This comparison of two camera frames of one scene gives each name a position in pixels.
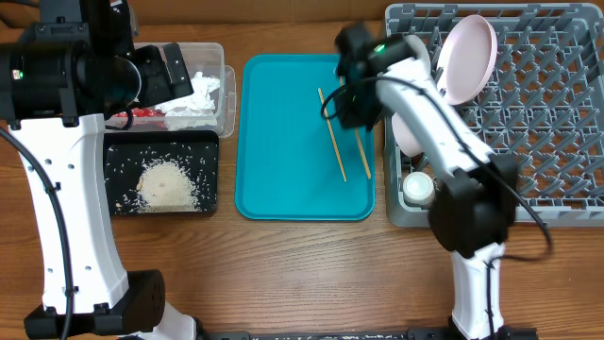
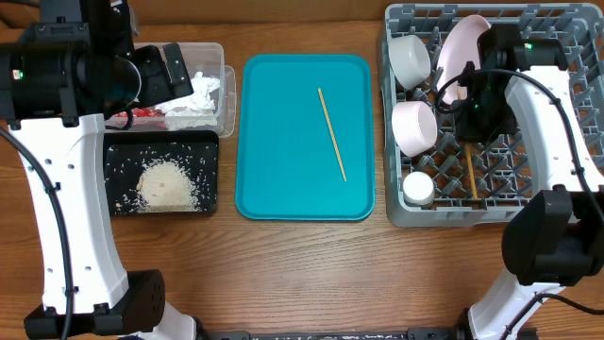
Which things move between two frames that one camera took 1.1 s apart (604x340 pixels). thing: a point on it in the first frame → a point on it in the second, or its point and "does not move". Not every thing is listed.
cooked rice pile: (167, 186) does not move
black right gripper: (350, 121) → (466, 129)
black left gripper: (161, 89) does not move
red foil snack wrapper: (146, 117) does not move
